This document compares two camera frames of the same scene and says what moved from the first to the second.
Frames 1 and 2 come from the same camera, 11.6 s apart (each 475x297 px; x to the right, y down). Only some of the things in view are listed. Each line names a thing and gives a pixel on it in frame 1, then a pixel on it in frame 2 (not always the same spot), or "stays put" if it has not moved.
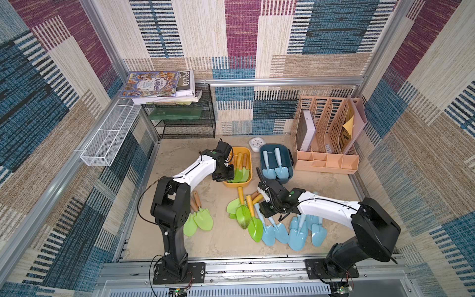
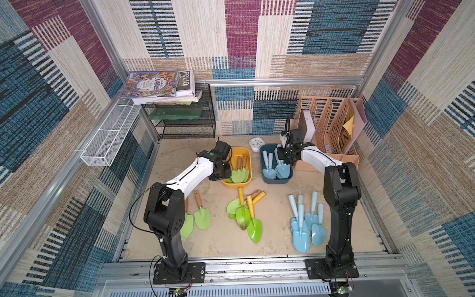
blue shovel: [280, 231] -> [269, 173]
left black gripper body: [227, 173] stays put
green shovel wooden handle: [245, 171] stays put
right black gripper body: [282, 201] -> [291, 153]
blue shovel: [282, 172] stays put
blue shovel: [268, 173] stays put
